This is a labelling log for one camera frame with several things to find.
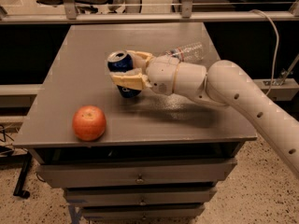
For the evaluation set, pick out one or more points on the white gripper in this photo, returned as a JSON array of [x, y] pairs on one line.
[[162, 74]]

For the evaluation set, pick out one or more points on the blue pepsi can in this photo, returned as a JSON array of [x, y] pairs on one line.
[[121, 61]]

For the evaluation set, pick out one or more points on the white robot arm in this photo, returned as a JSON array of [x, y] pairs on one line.
[[222, 84]]

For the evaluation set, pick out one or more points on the clear plastic water bottle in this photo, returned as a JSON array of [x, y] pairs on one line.
[[191, 53]]

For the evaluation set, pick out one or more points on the red apple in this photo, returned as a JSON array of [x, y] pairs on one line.
[[89, 123]]

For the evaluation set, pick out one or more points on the grey drawer cabinet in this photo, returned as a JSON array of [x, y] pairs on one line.
[[148, 157]]

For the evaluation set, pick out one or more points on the middle grey drawer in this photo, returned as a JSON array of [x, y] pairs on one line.
[[122, 197]]

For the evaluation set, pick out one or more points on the grey drawer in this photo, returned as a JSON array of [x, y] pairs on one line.
[[122, 197], [136, 173], [141, 212]]

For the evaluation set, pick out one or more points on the top grey drawer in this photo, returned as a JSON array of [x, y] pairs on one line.
[[136, 173]]

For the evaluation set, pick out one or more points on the bottom grey drawer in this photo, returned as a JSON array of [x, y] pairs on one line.
[[141, 212]]

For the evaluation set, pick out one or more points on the black stand leg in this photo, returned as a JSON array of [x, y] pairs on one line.
[[19, 191]]

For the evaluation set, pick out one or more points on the grey metal rail frame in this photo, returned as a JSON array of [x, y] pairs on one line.
[[33, 12]]

